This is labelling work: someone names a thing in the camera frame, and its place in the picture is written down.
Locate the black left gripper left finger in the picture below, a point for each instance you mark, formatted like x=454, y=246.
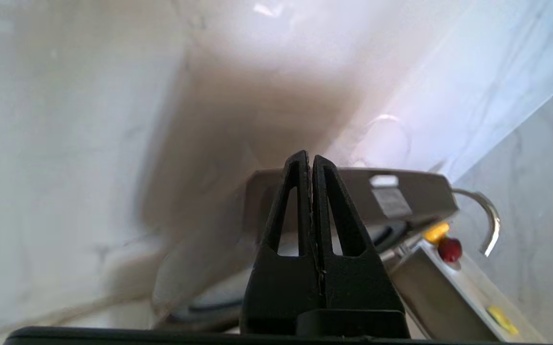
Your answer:
x=281, y=287

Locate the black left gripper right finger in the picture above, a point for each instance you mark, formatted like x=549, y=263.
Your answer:
x=362, y=282

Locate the black rice cooker lid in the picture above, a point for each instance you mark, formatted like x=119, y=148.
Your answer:
x=415, y=196

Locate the steel sink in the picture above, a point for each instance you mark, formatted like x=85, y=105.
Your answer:
x=439, y=297

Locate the yellow orange detergent bottle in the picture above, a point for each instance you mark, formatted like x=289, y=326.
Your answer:
x=448, y=249

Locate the chrome faucet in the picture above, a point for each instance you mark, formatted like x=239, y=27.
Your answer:
x=491, y=215

